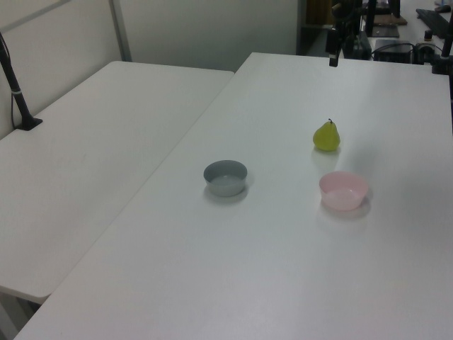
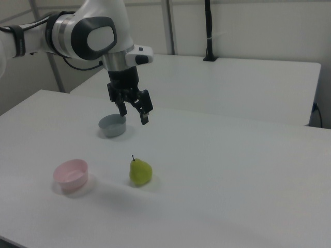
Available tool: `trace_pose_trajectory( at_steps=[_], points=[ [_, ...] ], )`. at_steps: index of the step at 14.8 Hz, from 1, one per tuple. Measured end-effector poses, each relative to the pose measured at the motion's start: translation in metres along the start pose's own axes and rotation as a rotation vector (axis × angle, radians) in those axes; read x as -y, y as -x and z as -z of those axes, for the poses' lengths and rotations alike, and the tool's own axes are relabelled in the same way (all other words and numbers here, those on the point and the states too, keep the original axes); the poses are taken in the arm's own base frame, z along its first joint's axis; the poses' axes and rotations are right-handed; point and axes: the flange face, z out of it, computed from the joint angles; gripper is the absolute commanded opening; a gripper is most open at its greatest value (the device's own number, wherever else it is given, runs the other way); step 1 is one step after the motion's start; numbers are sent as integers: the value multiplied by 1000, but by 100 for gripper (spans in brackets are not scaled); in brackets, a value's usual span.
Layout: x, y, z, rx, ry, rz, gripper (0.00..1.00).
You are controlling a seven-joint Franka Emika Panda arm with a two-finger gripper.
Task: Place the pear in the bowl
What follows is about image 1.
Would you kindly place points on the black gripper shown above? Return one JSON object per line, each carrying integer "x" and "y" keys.
{"x": 331, "y": 42}

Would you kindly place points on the yellow-green pear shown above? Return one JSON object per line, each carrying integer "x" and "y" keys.
{"x": 325, "y": 138}

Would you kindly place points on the pink plastic bowl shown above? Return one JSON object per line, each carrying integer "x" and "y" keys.
{"x": 342, "y": 193}

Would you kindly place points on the grey plastic bowl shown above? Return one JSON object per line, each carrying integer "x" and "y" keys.
{"x": 225, "y": 180}

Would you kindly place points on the black equipment box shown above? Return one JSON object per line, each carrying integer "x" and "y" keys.
{"x": 392, "y": 51}

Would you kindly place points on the brown wooden board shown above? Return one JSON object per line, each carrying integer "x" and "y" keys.
{"x": 387, "y": 19}

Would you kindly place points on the black keyboard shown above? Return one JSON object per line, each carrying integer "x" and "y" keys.
{"x": 435, "y": 21}

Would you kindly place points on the white side table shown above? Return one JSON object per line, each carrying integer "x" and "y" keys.
{"x": 88, "y": 159}

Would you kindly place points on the black clamp mount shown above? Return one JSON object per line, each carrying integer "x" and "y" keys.
{"x": 442, "y": 58}

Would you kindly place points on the grey metal partition post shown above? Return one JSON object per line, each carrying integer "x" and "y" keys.
{"x": 120, "y": 30}

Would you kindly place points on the black camera stand pole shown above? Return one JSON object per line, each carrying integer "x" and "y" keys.
{"x": 16, "y": 95}

